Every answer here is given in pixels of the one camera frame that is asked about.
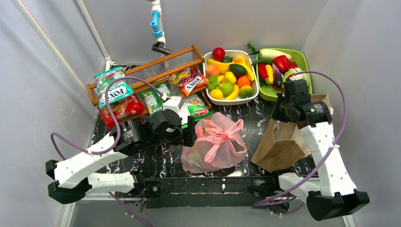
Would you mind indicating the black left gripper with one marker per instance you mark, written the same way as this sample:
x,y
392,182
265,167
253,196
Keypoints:
x,y
189,134

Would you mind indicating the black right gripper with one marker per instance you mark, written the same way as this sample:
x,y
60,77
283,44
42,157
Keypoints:
x,y
280,112

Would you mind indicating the red snack bag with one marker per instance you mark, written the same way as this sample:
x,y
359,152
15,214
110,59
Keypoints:
x,y
127,107

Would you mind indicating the brown paper bag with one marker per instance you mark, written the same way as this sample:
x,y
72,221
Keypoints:
x,y
281,146

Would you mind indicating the green Fox's candy bag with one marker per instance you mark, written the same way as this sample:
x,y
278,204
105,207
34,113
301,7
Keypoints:
x,y
117,91

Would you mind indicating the pink plastic grocery bag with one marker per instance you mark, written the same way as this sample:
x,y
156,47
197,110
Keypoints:
x,y
219,145

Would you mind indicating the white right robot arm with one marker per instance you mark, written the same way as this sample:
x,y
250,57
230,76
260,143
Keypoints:
x,y
336,195

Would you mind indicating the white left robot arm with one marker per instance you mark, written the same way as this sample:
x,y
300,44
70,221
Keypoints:
x,y
76,177

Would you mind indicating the green vegetable basin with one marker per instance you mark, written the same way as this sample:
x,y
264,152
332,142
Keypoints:
x,y
267,92

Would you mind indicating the cauliflower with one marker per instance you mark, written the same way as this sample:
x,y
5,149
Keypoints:
x,y
290,75

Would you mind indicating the green snack packet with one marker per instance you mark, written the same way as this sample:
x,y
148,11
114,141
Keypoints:
x,y
151,98

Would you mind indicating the purple eggplant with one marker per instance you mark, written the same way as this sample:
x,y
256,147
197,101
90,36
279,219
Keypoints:
x,y
277,77

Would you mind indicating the yellow corn pepper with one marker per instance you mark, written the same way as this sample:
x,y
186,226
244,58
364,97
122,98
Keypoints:
x,y
270,74

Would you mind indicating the green Chiba chips bag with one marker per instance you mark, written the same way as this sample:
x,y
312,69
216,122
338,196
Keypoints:
x,y
193,106

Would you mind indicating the red chili pepper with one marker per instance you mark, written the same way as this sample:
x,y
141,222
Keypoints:
x,y
262,71

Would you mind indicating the red bell pepper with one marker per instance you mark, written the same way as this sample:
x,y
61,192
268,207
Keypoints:
x,y
282,63

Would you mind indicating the green cucumber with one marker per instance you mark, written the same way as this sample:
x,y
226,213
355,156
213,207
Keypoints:
x,y
263,60

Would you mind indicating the yellow banana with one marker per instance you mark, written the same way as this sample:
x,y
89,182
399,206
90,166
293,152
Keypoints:
x,y
250,74

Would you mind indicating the orange Fox's candy bag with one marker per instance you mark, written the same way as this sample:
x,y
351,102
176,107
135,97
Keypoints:
x,y
187,80

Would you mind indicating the white radish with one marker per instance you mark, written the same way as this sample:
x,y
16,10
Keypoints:
x,y
271,54

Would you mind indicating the dark green avocado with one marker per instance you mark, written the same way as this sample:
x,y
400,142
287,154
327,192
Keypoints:
x,y
238,69

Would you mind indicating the wooden slatted rack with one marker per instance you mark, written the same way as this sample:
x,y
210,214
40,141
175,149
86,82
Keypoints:
x,y
159,71

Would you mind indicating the yellow orange small fruit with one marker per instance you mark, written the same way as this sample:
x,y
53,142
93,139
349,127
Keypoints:
x,y
216,94

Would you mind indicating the green mango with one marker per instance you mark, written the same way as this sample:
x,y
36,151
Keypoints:
x,y
226,88

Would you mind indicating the white fruit basin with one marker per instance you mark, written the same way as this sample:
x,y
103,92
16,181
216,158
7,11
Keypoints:
x,y
255,84

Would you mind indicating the yellow pear fruit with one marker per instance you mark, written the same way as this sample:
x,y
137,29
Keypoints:
x,y
230,77

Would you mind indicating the tangerine at basin back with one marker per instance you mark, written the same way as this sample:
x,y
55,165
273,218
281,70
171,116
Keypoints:
x,y
240,60

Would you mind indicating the green bell pepper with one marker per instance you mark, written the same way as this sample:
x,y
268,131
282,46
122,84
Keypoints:
x,y
212,82

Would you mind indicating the peach fruit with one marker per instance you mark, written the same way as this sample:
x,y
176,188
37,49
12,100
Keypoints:
x,y
212,70

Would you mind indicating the white corner pipe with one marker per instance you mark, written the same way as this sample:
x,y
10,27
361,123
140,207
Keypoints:
x,y
106,55

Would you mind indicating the white pipe with blue valve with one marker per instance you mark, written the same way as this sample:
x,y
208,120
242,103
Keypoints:
x,y
157,29

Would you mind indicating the red apple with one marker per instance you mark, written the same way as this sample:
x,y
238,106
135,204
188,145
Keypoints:
x,y
218,54

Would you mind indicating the aluminium base frame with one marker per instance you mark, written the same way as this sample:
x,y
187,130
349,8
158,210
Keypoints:
x,y
100,211

